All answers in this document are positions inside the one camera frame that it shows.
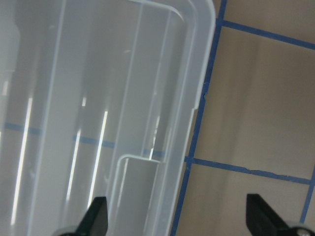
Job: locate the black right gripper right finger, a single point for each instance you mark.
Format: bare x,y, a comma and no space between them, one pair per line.
262,220

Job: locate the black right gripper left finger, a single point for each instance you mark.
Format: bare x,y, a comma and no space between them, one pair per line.
94,217

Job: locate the clear plastic storage box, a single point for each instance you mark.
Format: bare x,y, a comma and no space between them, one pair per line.
97,98

